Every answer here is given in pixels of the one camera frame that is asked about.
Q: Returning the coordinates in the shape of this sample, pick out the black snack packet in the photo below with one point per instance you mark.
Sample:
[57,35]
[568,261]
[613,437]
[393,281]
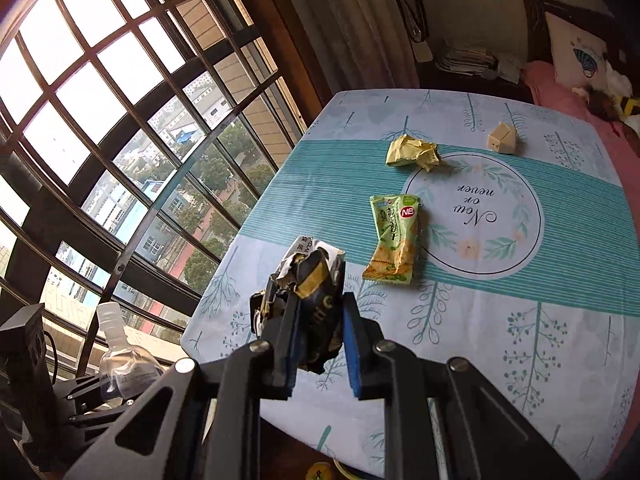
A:
[315,280]

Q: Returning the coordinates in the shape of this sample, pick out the stack of papers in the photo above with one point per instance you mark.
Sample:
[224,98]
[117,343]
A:
[465,60]

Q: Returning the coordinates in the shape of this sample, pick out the clear plastic bottle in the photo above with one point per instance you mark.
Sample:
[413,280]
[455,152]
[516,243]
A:
[125,355]

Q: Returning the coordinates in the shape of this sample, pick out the pink bed sheet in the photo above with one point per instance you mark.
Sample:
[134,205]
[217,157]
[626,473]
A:
[627,170]

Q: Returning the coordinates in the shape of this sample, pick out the brown window grille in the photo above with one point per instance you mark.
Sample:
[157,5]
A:
[125,135]

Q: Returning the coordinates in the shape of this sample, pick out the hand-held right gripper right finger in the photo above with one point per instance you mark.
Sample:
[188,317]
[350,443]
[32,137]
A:
[355,355]

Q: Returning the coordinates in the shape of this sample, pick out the yellow crumpled paper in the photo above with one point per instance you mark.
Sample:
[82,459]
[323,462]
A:
[412,152]

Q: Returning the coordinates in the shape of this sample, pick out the dark wooden headboard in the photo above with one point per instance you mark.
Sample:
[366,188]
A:
[560,7]

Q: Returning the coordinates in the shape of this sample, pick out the green snack packet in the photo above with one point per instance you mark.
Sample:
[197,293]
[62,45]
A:
[395,240]

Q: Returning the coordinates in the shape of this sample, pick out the pale curtain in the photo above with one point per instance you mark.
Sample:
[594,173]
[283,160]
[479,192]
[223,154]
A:
[360,25]

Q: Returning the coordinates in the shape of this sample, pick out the white printed pillow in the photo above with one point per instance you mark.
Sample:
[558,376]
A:
[580,50]

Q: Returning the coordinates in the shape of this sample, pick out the pile of plush toys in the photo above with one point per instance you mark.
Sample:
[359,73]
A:
[615,105]

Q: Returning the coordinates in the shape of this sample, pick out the leaf print teal tablecloth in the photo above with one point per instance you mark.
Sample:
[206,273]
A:
[500,310]

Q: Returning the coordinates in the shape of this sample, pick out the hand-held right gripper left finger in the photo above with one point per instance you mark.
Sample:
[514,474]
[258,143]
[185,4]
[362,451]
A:
[294,355]

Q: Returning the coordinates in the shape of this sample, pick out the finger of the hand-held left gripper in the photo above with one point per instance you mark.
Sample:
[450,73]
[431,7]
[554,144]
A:
[110,412]
[85,385]

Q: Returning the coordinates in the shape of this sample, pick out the dark waste bin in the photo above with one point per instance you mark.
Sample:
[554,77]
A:
[347,472]

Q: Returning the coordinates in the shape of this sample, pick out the yellow round object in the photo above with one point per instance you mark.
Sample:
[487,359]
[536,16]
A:
[320,472]

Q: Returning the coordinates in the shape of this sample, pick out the small beige carton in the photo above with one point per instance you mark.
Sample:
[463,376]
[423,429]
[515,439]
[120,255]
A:
[502,139]

